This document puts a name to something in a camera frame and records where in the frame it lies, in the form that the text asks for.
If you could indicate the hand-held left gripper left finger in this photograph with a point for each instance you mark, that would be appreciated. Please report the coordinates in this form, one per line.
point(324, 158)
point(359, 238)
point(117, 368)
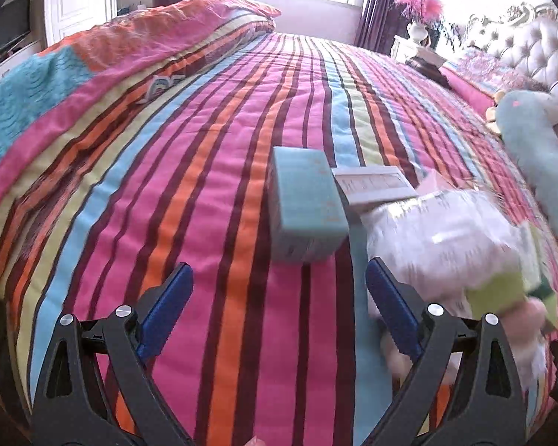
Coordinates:
point(167, 306)

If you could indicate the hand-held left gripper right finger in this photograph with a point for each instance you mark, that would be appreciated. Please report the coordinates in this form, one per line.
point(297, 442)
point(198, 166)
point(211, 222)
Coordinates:
point(395, 311)

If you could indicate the white plastic bag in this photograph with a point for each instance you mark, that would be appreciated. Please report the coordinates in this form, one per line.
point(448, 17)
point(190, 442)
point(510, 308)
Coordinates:
point(446, 241)

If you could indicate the teal cardboard box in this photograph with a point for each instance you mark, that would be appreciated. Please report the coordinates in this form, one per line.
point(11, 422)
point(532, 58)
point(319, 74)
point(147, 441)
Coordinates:
point(307, 204)

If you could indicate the long white cardboard box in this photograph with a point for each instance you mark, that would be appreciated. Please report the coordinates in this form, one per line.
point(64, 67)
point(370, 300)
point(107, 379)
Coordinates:
point(376, 186)

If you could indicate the striped bed blanket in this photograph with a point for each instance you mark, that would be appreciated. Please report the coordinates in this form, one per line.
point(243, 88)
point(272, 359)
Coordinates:
point(214, 148)

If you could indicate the teal plush toy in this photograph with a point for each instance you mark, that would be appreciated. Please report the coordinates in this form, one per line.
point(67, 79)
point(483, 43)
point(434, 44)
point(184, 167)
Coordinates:
point(525, 139)

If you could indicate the patterned pink pillow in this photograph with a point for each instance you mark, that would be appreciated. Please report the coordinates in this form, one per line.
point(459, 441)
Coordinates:
point(469, 88)

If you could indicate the dark cloth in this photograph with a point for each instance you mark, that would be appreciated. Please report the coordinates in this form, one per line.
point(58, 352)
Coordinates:
point(428, 72)

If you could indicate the folded patchwork quilt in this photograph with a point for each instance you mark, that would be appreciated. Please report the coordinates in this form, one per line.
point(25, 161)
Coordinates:
point(74, 79)

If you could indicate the white nightstand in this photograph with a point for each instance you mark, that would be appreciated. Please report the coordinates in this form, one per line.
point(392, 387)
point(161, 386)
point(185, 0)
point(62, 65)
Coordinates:
point(402, 49)

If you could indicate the white vase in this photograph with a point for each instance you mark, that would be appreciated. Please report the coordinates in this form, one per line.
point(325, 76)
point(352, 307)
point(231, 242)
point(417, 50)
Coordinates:
point(417, 31)

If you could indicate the tufted headboard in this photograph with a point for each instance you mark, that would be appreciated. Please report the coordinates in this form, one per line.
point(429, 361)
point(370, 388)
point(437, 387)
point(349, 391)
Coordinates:
point(534, 46)

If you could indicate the pink feather flowers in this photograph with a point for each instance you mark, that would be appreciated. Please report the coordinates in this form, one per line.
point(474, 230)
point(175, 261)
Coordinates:
point(418, 2)

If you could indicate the black television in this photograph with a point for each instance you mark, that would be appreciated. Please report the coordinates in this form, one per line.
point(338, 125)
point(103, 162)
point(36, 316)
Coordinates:
point(4, 32)

